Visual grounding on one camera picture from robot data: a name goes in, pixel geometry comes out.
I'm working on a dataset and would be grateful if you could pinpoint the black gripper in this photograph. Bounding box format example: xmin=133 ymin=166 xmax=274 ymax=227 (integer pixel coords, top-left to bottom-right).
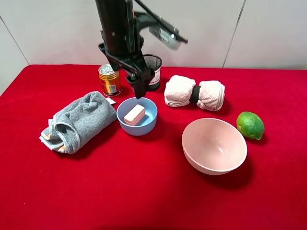
xmin=99 ymin=23 xmax=154 ymax=99

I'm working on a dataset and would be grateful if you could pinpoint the pink wafer block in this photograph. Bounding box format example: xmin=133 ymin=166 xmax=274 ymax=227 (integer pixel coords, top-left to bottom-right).
xmin=124 ymin=104 xmax=145 ymax=126

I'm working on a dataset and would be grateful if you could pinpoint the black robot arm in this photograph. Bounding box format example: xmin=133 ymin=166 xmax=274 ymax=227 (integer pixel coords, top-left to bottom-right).
xmin=96 ymin=0 xmax=155 ymax=99

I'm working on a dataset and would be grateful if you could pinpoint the black mesh pen holder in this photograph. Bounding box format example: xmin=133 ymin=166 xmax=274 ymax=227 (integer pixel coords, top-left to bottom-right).
xmin=143 ymin=54 xmax=162 ymax=91

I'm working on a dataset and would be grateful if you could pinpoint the gold drink can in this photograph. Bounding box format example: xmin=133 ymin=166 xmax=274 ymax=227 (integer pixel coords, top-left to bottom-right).
xmin=98 ymin=64 xmax=122 ymax=97

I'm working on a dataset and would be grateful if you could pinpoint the rolled pink towel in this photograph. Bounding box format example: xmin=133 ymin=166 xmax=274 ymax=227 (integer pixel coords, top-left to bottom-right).
xmin=164 ymin=75 xmax=225 ymax=111

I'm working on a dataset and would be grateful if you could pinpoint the blue bowl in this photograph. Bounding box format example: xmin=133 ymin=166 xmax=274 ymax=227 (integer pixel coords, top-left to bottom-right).
xmin=117 ymin=97 xmax=158 ymax=136

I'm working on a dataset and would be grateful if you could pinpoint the black band on towel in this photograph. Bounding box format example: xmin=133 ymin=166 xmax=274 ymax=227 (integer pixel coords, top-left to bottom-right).
xmin=189 ymin=85 xmax=201 ymax=104

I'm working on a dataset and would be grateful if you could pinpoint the grey folded towel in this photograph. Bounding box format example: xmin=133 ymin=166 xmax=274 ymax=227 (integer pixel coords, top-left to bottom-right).
xmin=39 ymin=91 xmax=117 ymax=154

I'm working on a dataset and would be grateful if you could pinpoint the pink bowl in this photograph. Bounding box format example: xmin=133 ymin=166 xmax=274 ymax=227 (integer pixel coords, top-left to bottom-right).
xmin=182 ymin=118 xmax=247 ymax=175

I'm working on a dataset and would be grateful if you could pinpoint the red tablecloth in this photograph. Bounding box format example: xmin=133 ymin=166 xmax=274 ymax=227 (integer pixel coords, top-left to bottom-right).
xmin=0 ymin=65 xmax=307 ymax=230

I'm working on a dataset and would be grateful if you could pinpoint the green lime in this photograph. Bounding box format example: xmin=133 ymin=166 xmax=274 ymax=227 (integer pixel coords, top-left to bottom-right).
xmin=236 ymin=112 xmax=265 ymax=140

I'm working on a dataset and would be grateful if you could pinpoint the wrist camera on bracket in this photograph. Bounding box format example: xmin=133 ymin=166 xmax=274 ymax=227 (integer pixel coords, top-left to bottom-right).
xmin=134 ymin=11 xmax=188 ymax=50

